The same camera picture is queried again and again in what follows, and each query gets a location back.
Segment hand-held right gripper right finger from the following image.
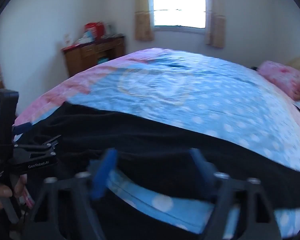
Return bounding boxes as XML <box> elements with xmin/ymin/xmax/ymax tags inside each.
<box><xmin>190</xmin><ymin>148</ymin><xmax>283</xmax><ymax>240</ymax></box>

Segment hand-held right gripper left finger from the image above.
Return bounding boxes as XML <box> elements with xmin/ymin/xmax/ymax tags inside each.
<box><xmin>25</xmin><ymin>149</ymin><xmax>118</xmax><ymax>240</ymax></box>

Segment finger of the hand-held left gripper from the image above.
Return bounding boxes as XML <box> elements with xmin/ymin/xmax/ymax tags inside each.
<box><xmin>14</xmin><ymin>134</ymin><xmax>63</xmax><ymax>156</ymax></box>
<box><xmin>12</xmin><ymin>122</ymin><xmax>32</xmax><ymax>134</ymax></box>

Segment black pants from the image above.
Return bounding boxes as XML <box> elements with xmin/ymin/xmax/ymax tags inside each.
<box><xmin>14</xmin><ymin>102</ymin><xmax>300</xmax><ymax>240</ymax></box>

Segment red striped bed sheet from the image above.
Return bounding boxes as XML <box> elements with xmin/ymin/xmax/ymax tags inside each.
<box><xmin>19</xmin><ymin>187</ymin><xmax>36</xmax><ymax>208</ymax></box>

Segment blue polka dot blanket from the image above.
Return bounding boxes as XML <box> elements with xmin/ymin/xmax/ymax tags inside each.
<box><xmin>14</xmin><ymin>47</ymin><xmax>300</xmax><ymax>235</ymax></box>

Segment wooden desk with drawers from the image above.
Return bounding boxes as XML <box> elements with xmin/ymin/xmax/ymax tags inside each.
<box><xmin>61</xmin><ymin>35</ymin><xmax>126</xmax><ymax>78</ymax></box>

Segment light blue box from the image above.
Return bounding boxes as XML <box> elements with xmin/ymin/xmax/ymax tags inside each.
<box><xmin>77</xmin><ymin>30</ymin><xmax>96</xmax><ymax>43</ymax></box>

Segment pink floral pillow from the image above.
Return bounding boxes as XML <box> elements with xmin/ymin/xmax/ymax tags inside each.
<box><xmin>259</xmin><ymin>60</ymin><xmax>300</xmax><ymax>101</ymax></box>

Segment red box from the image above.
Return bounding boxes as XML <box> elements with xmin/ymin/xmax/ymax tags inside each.
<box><xmin>84</xmin><ymin>22</ymin><xmax>106</xmax><ymax>39</ymax></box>

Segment beige curtain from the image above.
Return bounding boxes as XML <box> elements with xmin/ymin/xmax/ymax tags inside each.
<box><xmin>205</xmin><ymin>0</ymin><xmax>226</xmax><ymax>49</ymax></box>
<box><xmin>134</xmin><ymin>0</ymin><xmax>155</xmax><ymax>41</ymax></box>

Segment window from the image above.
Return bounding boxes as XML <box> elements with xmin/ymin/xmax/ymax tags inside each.
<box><xmin>148</xmin><ymin>0</ymin><xmax>208</xmax><ymax>32</ymax></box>

